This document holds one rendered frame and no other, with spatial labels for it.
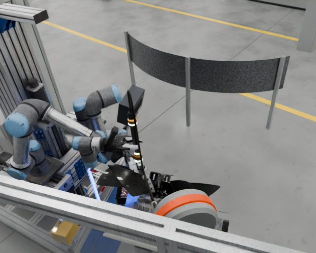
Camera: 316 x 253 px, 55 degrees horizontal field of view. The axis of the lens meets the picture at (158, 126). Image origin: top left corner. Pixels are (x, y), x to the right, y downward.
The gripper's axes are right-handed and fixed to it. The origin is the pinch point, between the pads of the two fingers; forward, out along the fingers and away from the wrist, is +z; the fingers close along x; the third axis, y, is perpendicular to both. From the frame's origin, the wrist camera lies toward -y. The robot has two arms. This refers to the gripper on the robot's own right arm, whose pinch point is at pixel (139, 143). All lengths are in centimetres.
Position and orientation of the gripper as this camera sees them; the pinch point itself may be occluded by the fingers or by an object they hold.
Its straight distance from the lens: 153.8
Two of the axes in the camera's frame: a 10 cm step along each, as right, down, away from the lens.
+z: 9.9, 0.4, -1.6
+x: -1.5, 6.5, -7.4
